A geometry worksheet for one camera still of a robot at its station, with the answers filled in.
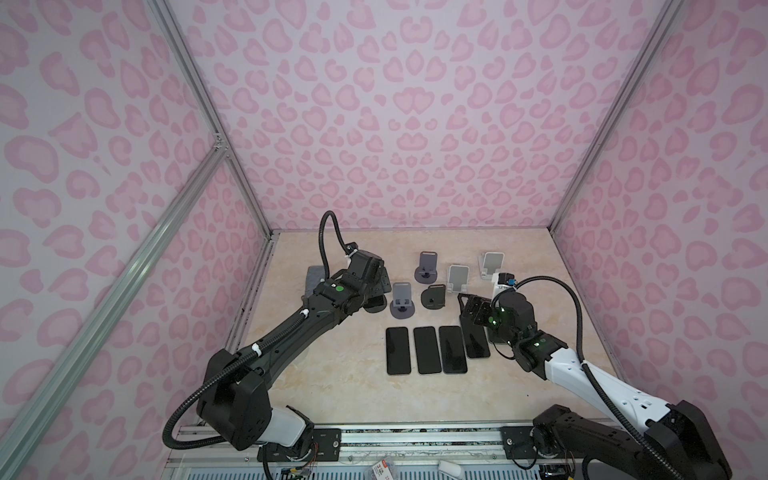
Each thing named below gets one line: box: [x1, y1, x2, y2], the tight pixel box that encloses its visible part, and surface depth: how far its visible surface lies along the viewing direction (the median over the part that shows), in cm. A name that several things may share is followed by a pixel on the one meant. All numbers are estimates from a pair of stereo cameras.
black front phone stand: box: [421, 284, 446, 310], surface depth 100 cm
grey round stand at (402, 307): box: [390, 282, 415, 320], surface depth 95 cm
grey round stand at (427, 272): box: [414, 251, 438, 284], surface depth 105 cm
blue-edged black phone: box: [439, 326, 468, 374], surface depth 94 cm
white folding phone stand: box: [447, 263, 470, 295], surface depth 102 cm
